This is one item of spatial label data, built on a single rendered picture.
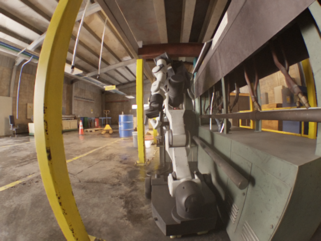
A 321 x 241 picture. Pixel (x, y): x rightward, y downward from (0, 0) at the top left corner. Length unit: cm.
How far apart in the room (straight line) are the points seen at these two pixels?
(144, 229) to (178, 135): 74
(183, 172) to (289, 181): 70
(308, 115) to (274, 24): 36
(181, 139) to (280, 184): 79
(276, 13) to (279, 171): 55
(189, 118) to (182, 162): 112
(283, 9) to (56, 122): 93
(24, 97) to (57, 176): 973
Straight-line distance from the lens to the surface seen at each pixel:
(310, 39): 61
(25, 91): 1032
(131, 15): 192
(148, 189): 119
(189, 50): 215
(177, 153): 104
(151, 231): 99
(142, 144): 211
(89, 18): 726
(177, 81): 104
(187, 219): 80
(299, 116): 43
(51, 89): 58
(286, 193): 49
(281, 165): 50
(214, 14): 168
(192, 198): 72
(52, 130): 58
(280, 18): 60
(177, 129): 107
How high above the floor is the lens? 73
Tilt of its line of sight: 1 degrees down
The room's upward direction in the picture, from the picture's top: 1 degrees counter-clockwise
